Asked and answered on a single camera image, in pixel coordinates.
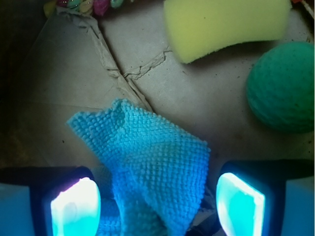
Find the green textured ball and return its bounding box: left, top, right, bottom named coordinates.
left=246, top=42, right=315, bottom=133

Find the light blue terry cloth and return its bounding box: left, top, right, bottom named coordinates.
left=67, top=99, right=210, bottom=236

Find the brown paper bag bin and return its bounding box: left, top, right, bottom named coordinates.
left=0, top=0, right=314, bottom=235

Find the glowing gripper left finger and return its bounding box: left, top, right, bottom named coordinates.
left=0, top=166, right=101, bottom=236

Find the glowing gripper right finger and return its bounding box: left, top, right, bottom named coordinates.
left=216, top=159, right=315, bottom=236

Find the yellow sponge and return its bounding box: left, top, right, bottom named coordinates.
left=163, top=0, right=291, bottom=64

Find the multicoloured twisted rope toy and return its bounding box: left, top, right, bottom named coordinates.
left=43, top=0, right=125, bottom=18

